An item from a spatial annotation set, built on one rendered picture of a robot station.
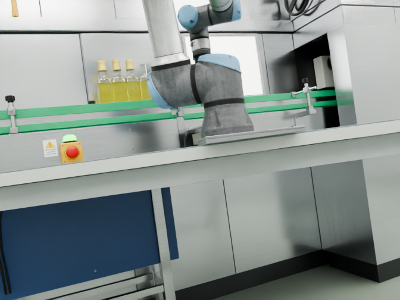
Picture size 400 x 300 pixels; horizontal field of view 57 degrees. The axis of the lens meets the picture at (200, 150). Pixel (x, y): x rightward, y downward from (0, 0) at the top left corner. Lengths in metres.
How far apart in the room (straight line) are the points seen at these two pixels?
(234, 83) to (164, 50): 0.21
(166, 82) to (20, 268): 0.81
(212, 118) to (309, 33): 1.22
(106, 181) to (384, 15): 1.64
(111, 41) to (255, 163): 1.01
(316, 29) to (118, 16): 1.00
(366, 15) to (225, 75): 1.18
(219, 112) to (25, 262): 0.85
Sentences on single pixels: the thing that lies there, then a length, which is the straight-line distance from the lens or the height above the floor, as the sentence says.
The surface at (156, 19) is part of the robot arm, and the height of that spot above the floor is 1.10.
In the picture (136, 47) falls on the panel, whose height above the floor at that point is 1.26.
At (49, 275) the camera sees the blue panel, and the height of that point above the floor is 0.38.
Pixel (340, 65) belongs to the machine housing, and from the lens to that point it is 1.93.
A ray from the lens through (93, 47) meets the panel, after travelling 1.75.
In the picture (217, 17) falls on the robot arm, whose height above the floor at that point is 1.19.
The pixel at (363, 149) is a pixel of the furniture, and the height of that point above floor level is 0.68.
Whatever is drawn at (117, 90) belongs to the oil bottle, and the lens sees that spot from 1.55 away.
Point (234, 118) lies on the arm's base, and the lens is 0.98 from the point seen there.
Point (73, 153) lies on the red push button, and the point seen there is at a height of 0.78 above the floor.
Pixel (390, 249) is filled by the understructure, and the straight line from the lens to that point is 2.03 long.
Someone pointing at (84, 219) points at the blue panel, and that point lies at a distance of 1.41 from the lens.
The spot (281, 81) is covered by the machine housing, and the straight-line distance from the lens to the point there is 2.10.
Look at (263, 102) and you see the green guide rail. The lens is 1.79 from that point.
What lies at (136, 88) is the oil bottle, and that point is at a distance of 1.57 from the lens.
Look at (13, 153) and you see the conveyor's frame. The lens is 1.38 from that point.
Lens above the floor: 0.73
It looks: level
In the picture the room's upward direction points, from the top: 8 degrees counter-clockwise
